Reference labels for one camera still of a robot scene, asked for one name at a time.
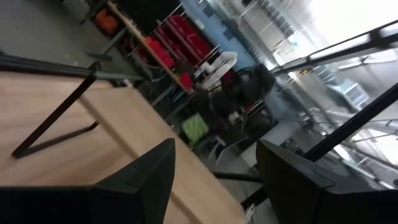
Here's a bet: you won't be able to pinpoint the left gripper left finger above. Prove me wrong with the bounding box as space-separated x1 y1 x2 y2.
0 138 176 224

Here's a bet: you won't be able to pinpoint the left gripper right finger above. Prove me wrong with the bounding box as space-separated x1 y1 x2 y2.
256 139 398 224

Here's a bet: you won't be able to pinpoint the wooden shelf black metal legs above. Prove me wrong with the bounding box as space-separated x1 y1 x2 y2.
11 74 246 224

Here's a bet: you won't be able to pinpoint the green crate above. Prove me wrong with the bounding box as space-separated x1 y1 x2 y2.
182 112 210 144

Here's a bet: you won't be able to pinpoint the small red storage bin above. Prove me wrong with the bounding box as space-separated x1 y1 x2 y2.
179 72 195 90

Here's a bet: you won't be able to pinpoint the white plastic object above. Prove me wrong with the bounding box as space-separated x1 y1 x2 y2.
200 51 239 91

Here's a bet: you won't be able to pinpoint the large red storage bin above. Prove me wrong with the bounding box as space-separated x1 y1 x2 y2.
167 14 214 60

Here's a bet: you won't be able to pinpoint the orange container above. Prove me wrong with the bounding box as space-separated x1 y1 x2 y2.
94 8 119 35

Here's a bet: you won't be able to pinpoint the black aluminium rig frame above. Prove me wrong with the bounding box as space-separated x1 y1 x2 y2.
0 19 398 212

